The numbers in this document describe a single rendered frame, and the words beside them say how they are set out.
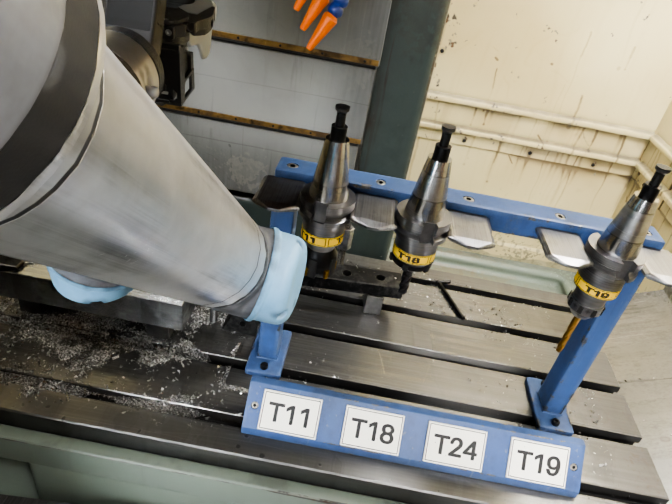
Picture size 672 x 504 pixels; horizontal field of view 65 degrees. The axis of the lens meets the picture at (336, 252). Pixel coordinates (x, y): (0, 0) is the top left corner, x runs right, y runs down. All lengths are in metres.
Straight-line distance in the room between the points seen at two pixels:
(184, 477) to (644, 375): 0.91
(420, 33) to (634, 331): 0.79
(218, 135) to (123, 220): 1.03
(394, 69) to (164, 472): 0.83
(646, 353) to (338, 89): 0.85
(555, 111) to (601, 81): 0.13
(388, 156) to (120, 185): 1.05
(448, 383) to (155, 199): 0.72
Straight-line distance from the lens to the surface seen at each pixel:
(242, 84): 1.15
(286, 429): 0.73
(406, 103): 1.15
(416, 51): 1.13
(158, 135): 0.19
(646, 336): 1.34
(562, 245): 0.65
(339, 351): 0.86
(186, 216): 0.22
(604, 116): 1.63
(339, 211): 0.57
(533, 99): 1.56
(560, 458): 0.79
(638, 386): 1.23
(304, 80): 1.12
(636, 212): 0.63
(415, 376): 0.86
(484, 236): 0.61
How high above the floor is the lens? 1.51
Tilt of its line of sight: 34 degrees down
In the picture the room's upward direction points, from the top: 10 degrees clockwise
